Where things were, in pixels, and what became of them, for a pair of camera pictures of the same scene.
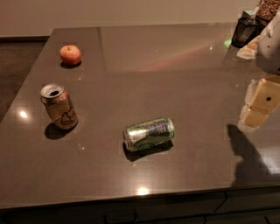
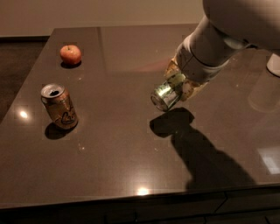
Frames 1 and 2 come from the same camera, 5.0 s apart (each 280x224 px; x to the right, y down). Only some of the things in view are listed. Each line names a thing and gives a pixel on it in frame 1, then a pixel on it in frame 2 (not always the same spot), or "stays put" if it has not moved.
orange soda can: [59, 105] stays put
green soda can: [148, 133] → [166, 94]
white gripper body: [269, 52] → [196, 67]
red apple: [70, 54] stays put
